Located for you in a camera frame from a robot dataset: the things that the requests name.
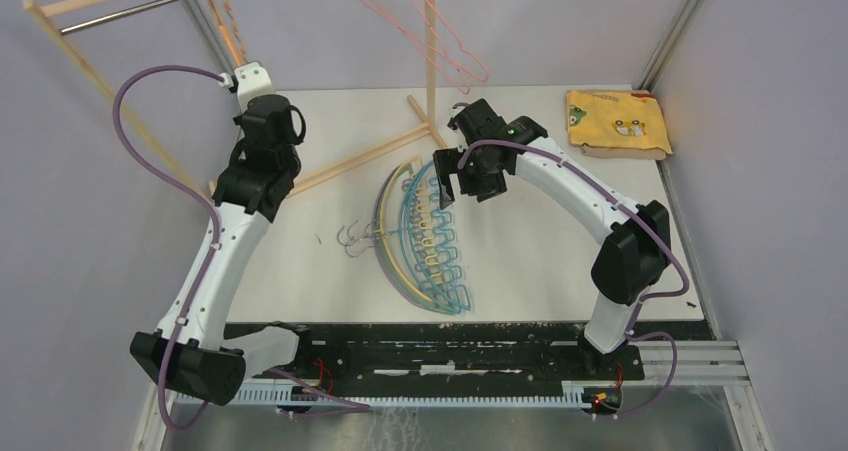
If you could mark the metal hanging rod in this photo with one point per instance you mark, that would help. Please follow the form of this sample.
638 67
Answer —
115 16

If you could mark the yellow plastic hanger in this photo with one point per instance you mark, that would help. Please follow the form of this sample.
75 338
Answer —
392 262

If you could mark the blue wavy plastic hanger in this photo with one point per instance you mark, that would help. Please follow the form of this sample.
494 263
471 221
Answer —
437 249

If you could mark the wooden clothes rack frame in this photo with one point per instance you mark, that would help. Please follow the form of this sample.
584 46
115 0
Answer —
42 16

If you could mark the yellow printed folded cloth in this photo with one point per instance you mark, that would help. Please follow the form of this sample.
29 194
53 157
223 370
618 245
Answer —
610 124

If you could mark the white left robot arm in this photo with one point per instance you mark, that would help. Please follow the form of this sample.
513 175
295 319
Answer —
187 353

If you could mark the white slotted cable duct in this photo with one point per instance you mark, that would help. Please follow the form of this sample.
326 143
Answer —
285 393

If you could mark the teal plastic hanger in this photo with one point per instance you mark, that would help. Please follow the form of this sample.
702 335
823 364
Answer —
416 262

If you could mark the purple plastic hanger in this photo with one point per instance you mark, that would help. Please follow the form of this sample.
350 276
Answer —
381 256

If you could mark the pink wire hanger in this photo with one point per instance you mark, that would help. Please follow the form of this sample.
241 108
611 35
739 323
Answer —
427 30

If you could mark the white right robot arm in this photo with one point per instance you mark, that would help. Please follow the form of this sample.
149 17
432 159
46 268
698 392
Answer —
634 238

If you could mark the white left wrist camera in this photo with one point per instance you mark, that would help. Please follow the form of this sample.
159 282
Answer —
250 81

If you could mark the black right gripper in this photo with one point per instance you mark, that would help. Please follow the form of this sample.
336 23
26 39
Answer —
446 162

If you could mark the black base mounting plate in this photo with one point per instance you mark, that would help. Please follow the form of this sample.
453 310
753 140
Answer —
423 360

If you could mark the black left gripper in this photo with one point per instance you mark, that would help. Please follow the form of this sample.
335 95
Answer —
237 120

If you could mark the orange wavy plastic hanger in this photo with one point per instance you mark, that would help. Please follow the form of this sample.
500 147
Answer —
228 30

